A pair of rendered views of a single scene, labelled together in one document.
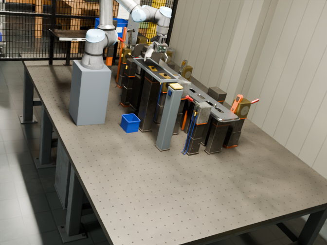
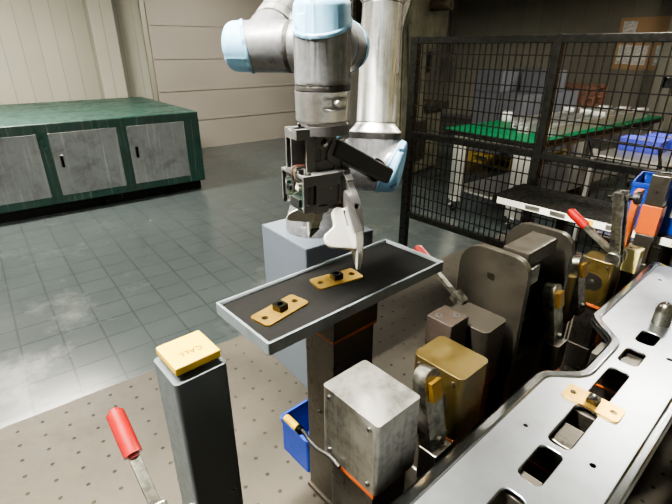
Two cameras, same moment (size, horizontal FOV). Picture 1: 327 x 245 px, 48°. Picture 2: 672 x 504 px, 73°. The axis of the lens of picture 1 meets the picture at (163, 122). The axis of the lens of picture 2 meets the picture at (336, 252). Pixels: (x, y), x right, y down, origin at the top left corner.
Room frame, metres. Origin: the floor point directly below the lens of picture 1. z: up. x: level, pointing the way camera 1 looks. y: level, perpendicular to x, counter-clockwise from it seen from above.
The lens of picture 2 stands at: (2.26, -0.51, 1.51)
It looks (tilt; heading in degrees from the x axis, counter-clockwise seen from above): 24 degrees down; 87
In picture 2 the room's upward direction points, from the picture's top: straight up
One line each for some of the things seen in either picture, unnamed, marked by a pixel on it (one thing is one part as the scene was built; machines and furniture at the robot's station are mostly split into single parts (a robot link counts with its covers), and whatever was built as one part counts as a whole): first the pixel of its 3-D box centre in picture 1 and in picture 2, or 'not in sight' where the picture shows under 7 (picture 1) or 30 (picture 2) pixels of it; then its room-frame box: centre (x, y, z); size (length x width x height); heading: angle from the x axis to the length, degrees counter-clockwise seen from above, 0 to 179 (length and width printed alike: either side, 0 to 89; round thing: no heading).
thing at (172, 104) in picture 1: (168, 119); (209, 481); (2.10, -0.03, 0.92); 0.08 x 0.08 x 0.44; 38
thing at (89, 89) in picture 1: (89, 92); (317, 296); (2.27, 0.54, 0.90); 0.20 x 0.20 x 0.40; 34
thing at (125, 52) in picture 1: (122, 68); (580, 317); (2.94, 0.44, 0.87); 0.10 x 0.07 x 0.35; 128
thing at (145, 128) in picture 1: (148, 100); (339, 397); (2.30, 0.13, 0.92); 0.10 x 0.08 x 0.45; 38
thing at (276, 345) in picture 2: (154, 69); (339, 285); (2.30, 0.13, 1.16); 0.37 x 0.14 x 0.02; 38
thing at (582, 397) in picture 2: not in sight; (593, 400); (2.69, 0.01, 1.01); 0.08 x 0.04 x 0.01; 128
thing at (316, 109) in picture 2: (162, 29); (323, 108); (2.28, 0.13, 1.43); 0.08 x 0.08 x 0.05
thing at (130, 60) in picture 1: (126, 83); not in sight; (2.60, 0.34, 0.89); 0.09 x 0.08 x 0.38; 128
